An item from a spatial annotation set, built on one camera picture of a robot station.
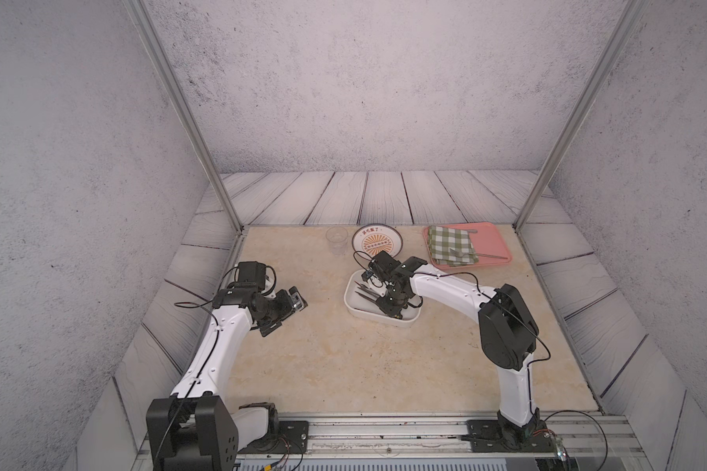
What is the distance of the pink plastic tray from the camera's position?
112 cm

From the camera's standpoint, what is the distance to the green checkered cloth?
1103 millimetres

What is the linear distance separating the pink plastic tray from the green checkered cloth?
1 cm
